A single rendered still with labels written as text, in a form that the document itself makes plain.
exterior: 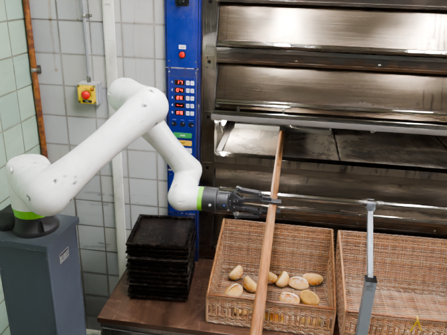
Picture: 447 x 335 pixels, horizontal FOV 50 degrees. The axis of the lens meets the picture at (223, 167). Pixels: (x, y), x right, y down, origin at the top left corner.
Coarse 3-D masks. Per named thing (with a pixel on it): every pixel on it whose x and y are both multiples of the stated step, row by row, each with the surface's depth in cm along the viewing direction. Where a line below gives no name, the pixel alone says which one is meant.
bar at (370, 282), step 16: (368, 208) 190; (384, 208) 190; (400, 208) 188; (416, 208) 187; (432, 208) 187; (368, 224) 188; (368, 240) 185; (368, 256) 183; (368, 272) 180; (368, 288) 178; (368, 304) 181; (368, 320) 183
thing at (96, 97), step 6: (78, 84) 221; (84, 84) 221; (90, 84) 221; (96, 84) 221; (78, 90) 222; (84, 90) 222; (96, 90) 222; (78, 96) 224; (90, 96) 223; (96, 96) 223; (78, 102) 225; (84, 102) 224; (90, 102) 224; (96, 102) 224
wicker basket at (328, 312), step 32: (224, 224) 238; (256, 224) 239; (288, 224) 237; (224, 256) 243; (256, 256) 240; (288, 256) 238; (320, 256) 236; (224, 288) 230; (288, 288) 231; (320, 288) 232; (224, 320) 207; (288, 320) 210
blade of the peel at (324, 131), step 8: (248, 128) 273; (256, 128) 273; (264, 128) 272; (272, 128) 271; (288, 128) 270; (296, 128) 269; (304, 128) 268; (312, 128) 277; (320, 128) 278; (328, 128) 278
